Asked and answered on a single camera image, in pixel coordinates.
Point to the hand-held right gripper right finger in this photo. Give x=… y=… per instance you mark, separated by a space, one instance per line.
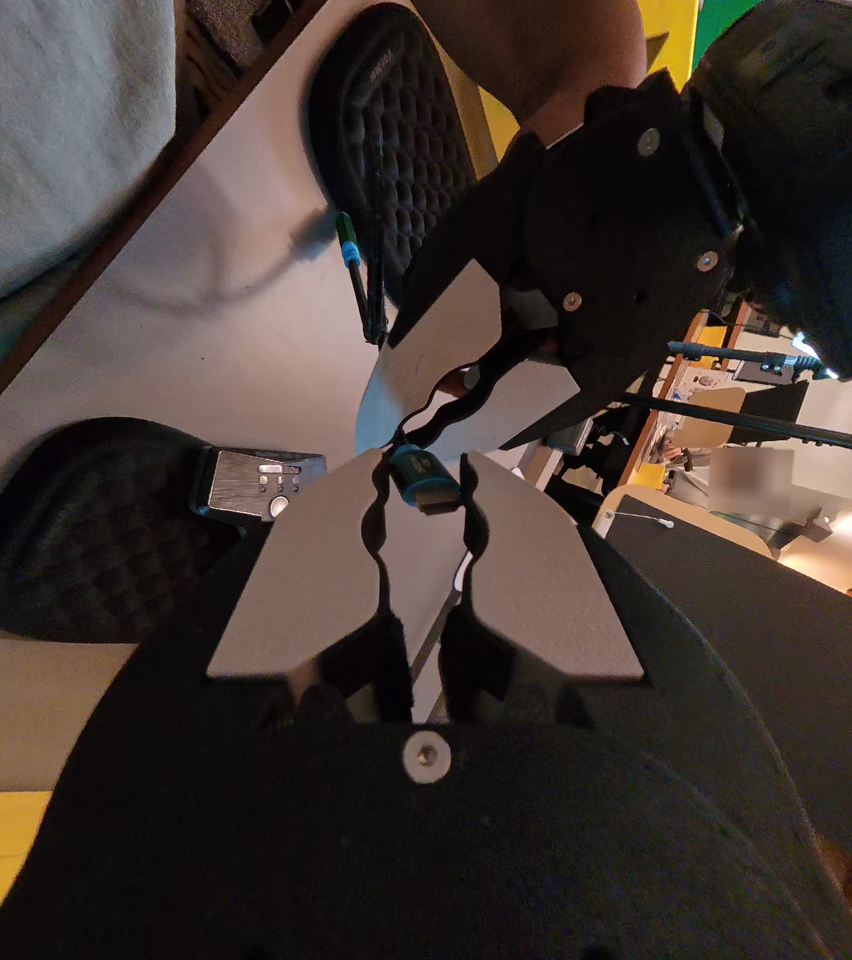
x=546 y=600

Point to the grey HDMI switch box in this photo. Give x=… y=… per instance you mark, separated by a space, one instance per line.
x=245 y=480

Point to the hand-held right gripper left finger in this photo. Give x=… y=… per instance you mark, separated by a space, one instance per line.
x=306 y=592

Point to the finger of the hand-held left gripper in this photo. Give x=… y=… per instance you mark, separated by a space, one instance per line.
x=516 y=405
x=441 y=322

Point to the person's left forearm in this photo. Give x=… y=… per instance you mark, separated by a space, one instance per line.
x=546 y=52

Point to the black mesh wrist rest pad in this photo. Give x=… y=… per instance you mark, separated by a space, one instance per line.
x=95 y=540
x=411 y=135

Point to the black stand pole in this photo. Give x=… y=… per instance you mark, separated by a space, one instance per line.
x=808 y=434

